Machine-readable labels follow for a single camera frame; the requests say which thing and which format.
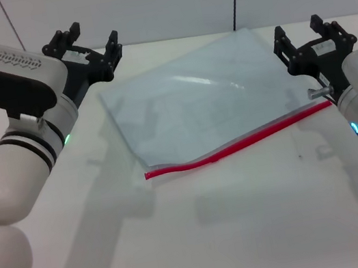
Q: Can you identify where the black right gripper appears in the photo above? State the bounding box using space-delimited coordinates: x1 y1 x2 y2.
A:
268 7 358 105

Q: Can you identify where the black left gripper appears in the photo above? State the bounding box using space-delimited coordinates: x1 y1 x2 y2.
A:
38 14 132 111

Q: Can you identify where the clear document bag red zipper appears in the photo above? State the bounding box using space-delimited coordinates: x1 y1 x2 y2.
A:
92 15 341 187

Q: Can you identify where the silver black left wrist camera housing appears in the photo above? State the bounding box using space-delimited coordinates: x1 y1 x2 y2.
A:
0 27 74 122

